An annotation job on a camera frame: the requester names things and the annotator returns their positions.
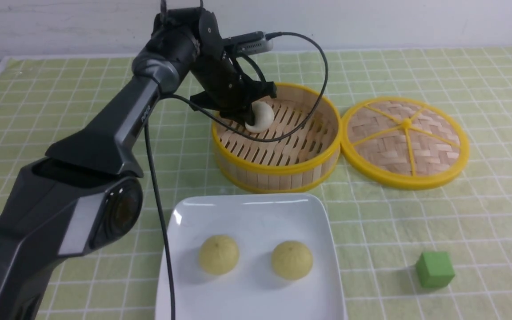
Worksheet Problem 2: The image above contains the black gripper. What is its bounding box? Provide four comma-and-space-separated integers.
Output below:
190, 9, 277, 127

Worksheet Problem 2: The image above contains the white steamed bun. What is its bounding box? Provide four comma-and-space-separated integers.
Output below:
244, 101, 275, 134

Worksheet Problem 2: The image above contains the yellow steamed bun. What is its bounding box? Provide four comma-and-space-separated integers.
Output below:
198, 234, 240, 276
271, 240, 314, 281

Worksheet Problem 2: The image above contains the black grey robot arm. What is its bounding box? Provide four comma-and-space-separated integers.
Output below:
0, 7, 276, 320

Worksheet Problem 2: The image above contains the white square plate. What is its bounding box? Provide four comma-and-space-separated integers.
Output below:
168, 193, 348, 320

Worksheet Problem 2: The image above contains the bamboo steamer basket yellow rim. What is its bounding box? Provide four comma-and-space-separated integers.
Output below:
211, 83, 343, 194

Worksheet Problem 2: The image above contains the bamboo steamer lid yellow rim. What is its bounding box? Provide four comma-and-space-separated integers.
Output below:
341, 96, 471, 190

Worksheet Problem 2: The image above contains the green cube block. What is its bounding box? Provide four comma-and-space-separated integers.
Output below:
415, 251, 456, 289

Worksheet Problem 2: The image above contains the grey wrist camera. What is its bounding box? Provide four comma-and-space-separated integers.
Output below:
223, 31, 273, 56

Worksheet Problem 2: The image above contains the black cable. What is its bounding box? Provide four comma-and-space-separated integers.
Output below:
144, 0, 329, 320

